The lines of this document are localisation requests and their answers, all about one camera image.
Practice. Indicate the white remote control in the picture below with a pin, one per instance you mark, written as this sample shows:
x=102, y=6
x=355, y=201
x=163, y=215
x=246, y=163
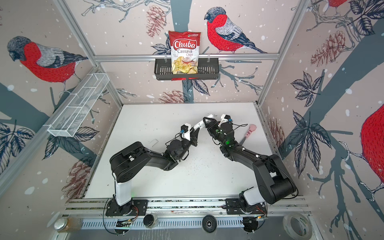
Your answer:
x=201, y=124

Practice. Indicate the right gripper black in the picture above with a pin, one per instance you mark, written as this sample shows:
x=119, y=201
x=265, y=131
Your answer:
x=214, y=123

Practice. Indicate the aluminium front rail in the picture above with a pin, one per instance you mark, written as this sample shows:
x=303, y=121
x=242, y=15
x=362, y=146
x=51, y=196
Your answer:
x=177, y=213

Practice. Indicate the black wall basket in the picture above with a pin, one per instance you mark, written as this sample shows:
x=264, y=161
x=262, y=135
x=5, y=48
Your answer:
x=208, y=69

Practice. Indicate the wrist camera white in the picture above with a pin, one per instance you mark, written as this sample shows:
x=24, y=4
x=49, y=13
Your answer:
x=185, y=131
x=225, y=119

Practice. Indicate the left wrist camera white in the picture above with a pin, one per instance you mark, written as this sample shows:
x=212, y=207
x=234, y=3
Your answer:
x=185, y=131

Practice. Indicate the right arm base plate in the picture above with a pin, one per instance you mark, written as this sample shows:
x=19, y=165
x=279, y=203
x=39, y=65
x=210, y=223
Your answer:
x=240, y=206

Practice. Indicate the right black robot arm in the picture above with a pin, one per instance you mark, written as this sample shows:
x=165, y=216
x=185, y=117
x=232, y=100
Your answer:
x=273, y=180

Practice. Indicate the pink handled brush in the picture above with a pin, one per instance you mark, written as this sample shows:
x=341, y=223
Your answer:
x=250, y=130

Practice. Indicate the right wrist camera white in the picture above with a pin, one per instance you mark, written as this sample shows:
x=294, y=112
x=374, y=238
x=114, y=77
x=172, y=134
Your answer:
x=225, y=119

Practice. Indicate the white wire mesh shelf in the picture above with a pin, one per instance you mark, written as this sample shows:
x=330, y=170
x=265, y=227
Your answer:
x=81, y=102

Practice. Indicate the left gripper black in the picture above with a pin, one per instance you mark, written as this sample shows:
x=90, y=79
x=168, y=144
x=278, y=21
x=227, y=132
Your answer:
x=193, y=139

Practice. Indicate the glass jar with lid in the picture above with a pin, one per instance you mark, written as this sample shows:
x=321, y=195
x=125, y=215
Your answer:
x=68, y=224

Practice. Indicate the clear tape roll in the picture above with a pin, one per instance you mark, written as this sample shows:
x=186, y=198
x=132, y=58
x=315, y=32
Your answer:
x=297, y=226

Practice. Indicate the Chuba cassava chips bag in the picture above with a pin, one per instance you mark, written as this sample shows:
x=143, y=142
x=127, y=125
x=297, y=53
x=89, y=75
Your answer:
x=185, y=50

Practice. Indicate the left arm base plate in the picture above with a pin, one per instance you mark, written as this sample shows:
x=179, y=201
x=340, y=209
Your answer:
x=132, y=208

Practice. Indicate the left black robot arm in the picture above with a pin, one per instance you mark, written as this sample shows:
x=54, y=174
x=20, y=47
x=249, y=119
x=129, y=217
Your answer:
x=127, y=163

